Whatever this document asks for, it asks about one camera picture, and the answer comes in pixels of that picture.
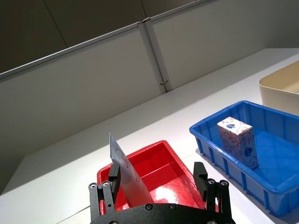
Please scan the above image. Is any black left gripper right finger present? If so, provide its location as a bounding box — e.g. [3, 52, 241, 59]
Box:
[193, 161, 232, 217]

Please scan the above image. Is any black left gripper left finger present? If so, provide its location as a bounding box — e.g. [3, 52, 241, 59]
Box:
[88, 162, 121, 218]

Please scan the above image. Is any white carton with red print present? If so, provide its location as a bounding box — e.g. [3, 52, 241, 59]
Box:
[109, 132, 155, 207]

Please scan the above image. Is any red plastic bin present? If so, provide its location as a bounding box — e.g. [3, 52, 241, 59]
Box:
[97, 140, 221, 213]

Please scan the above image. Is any white carton with red-blue pattern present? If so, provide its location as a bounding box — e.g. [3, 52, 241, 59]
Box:
[216, 116, 259, 169]

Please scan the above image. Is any blue plastic bin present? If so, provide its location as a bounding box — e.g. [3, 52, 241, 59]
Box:
[189, 100, 299, 218]

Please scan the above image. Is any cream plastic bin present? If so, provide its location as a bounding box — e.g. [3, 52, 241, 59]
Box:
[258, 60, 299, 114]

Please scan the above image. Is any grey metal partition post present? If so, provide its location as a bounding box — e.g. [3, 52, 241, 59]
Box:
[139, 17, 174, 92]

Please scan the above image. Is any grey metal partition rail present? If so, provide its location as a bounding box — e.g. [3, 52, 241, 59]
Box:
[0, 0, 214, 80]

